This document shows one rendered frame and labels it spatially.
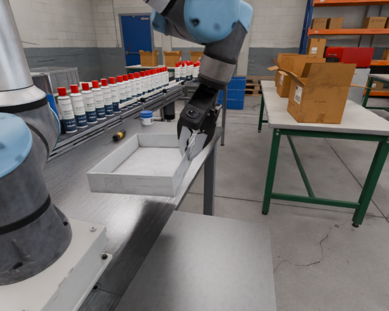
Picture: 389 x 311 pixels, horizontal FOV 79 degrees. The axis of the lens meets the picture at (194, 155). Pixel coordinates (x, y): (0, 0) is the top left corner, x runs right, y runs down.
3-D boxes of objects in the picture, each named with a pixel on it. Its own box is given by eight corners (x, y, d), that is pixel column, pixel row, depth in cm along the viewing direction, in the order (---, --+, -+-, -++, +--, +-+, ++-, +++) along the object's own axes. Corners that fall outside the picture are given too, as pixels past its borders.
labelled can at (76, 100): (81, 125, 122) (73, 84, 113) (90, 126, 120) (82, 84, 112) (74, 128, 117) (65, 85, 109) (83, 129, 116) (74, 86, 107)
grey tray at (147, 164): (138, 147, 79) (136, 133, 77) (197, 149, 75) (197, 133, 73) (91, 192, 55) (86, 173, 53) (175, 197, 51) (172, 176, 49)
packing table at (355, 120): (255, 130, 386) (260, 80, 353) (307, 134, 370) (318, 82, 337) (256, 216, 191) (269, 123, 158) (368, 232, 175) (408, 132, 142)
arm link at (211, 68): (233, 65, 48) (196, 52, 49) (225, 87, 50) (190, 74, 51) (238, 63, 55) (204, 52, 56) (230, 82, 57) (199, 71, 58)
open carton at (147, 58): (137, 66, 581) (136, 50, 566) (146, 65, 623) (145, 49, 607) (152, 66, 571) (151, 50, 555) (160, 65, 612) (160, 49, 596)
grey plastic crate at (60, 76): (51, 86, 291) (46, 66, 282) (81, 86, 286) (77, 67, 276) (9, 95, 238) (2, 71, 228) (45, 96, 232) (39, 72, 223)
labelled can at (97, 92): (100, 117, 135) (93, 79, 126) (108, 118, 133) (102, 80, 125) (94, 120, 130) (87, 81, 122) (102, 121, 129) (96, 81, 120)
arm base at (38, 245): (30, 211, 51) (15, 171, 47) (89, 227, 48) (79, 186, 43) (-52, 269, 39) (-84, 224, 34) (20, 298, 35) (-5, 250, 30)
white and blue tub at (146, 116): (148, 126, 137) (147, 113, 134) (139, 124, 140) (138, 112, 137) (155, 123, 143) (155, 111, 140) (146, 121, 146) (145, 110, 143)
